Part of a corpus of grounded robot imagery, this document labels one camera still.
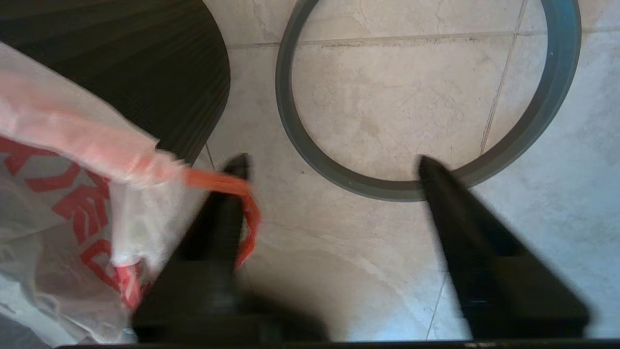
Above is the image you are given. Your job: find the black round trash bin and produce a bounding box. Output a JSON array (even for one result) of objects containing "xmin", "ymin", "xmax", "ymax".
[{"xmin": 0, "ymin": 0, "xmax": 231, "ymax": 165}]

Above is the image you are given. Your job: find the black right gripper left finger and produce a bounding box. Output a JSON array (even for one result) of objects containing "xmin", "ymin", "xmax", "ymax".
[{"xmin": 133, "ymin": 154, "xmax": 252, "ymax": 323}]

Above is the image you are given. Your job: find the grey bin retaining ring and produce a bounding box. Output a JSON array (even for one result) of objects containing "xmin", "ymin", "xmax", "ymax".
[{"xmin": 275, "ymin": 0, "xmax": 582, "ymax": 202}]

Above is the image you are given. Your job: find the used white red liner bag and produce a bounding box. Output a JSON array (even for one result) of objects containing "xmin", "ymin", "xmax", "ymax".
[{"xmin": 0, "ymin": 41, "xmax": 262, "ymax": 346}]

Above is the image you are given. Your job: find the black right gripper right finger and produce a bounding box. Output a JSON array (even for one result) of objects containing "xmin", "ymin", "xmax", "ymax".
[{"xmin": 419, "ymin": 156, "xmax": 590, "ymax": 339}]

